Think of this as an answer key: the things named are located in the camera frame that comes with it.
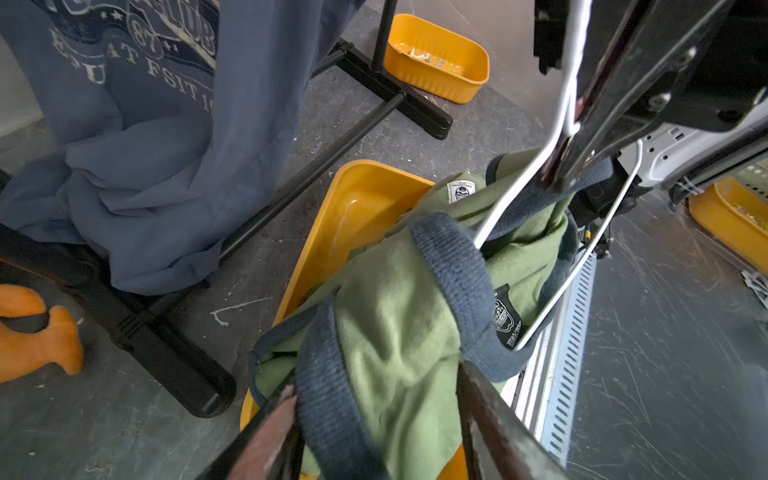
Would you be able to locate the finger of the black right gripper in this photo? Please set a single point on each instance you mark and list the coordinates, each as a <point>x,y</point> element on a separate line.
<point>638,57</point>

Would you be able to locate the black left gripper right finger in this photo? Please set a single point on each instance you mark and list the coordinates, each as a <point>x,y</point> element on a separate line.
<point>495,442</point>

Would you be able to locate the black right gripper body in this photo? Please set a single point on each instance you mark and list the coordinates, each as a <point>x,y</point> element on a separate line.
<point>731,80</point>

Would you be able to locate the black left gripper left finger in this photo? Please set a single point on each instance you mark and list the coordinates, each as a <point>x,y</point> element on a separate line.
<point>269,447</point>

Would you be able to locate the white wire hanger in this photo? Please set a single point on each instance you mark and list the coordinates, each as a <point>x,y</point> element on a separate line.
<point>583,117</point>

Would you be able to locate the plain green tank top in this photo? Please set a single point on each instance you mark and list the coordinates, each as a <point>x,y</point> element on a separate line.
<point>526,257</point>

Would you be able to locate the green printed tank top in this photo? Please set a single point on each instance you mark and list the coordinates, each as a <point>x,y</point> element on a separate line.
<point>466,195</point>

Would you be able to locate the dark grey tank top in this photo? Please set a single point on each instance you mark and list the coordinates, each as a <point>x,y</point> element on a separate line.
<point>173,120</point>

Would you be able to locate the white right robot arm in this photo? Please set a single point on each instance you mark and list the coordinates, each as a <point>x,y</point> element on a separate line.
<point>663,155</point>

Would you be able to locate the yellow bin outside cell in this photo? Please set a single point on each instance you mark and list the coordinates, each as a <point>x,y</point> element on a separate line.
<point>737,217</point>

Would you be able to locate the small yellow plastic tray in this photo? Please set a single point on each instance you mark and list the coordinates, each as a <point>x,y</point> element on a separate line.
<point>436,60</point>

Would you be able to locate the orange plush toy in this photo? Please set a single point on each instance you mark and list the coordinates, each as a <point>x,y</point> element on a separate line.
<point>24,353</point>

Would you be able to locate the metal base rail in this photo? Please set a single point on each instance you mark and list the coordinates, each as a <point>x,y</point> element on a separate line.
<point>544,394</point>

